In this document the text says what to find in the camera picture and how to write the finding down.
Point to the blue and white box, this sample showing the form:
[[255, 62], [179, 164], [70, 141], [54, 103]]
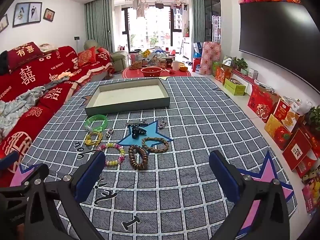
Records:
[[198, 49]]

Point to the small white box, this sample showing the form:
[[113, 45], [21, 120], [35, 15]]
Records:
[[252, 73]]

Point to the red plastic stool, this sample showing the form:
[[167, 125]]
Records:
[[196, 63]]

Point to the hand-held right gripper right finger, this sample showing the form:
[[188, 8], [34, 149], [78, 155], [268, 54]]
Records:
[[223, 175]]

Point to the red low shelf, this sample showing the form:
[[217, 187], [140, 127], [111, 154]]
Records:
[[246, 79]]

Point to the white plastic bag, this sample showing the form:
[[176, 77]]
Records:
[[302, 107]]

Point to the green potted plant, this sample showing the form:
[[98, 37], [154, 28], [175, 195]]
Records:
[[240, 63]]

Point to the green curtain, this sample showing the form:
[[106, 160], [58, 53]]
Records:
[[198, 25], [98, 22]]

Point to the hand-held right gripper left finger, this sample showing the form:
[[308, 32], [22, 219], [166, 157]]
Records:
[[91, 175]]

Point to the large red gift box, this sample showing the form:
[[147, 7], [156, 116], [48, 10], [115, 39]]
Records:
[[261, 105]]

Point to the green transparent bangle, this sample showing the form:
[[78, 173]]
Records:
[[87, 122]]

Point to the red box with white label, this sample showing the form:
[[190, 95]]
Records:
[[297, 150]]

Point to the silver heart pendant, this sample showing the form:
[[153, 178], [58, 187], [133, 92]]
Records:
[[162, 124]]

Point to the dark framed picture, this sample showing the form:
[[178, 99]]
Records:
[[3, 23]]

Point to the red colander basket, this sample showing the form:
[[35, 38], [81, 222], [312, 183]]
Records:
[[151, 72]]

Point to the silver foil bag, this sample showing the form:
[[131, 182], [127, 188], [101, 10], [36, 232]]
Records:
[[227, 60]]

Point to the pink snack packet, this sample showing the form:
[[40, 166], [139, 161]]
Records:
[[311, 192]]

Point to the red and yellow gift box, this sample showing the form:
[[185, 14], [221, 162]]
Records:
[[277, 132]]

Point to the double photo frame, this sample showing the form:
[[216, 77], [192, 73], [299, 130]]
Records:
[[27, 13]]

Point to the red round rug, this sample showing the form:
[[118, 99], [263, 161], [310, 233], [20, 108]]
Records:
[[130, 74]]

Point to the red cushion with gold pattern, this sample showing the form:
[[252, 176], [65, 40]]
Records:
[[86, 57]]

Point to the hanging laundry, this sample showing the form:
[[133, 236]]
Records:
[[140, 6]]

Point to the green cardboard box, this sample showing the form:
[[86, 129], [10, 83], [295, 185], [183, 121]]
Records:
[[235, 87]]

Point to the black hair claw clip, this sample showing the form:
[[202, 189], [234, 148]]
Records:
[[135, 131]]

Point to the light blue-grey cloth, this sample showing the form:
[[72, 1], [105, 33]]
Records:
[[17, 105]]

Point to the shallow grey-green tray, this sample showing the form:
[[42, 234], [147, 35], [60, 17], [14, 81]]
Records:
[[130, 95]]

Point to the dark tall cabinet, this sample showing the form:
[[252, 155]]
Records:
[[212, 10]]

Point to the orange bowl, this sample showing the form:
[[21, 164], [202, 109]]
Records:
[[183, 68]]

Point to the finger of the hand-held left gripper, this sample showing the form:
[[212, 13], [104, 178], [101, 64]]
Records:
[[8, 161], [27, 177]]

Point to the pile of snack packets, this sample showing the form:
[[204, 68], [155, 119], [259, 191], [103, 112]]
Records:
[[155, 56]]

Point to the dark cloth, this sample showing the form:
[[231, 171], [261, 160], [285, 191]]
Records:
[[3, 62]]

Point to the basket of nuts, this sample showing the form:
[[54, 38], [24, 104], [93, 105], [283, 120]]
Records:
[[135, 65]]

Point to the beige armchair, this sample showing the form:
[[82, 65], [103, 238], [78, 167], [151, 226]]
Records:
[[120, 58]]

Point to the grey knitted cloth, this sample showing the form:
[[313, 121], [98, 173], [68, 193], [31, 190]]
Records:
[[58, 81]]

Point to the leafy potted plant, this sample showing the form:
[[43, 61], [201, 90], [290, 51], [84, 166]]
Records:
[[313, 117]]

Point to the beige floral pillow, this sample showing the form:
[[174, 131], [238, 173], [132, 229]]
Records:
[[47, 47]]

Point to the silver star hair clip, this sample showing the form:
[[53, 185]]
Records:
[[136, 123]]

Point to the red cushion with white print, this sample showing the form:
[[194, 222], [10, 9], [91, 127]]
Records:
[[23, 53]]

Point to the red and orange gift box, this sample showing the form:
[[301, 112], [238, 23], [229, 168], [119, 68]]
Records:
[[222, 75]]

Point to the black wall television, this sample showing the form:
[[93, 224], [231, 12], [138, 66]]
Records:
[[275, 37]]

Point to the small red photo frame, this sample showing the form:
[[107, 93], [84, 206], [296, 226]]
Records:
[[49, 14]]

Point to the red printed sofa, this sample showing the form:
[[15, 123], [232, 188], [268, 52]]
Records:
[[30, 77]]

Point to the red patterned rolled quilt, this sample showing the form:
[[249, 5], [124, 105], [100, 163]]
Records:
[[210, 57]]

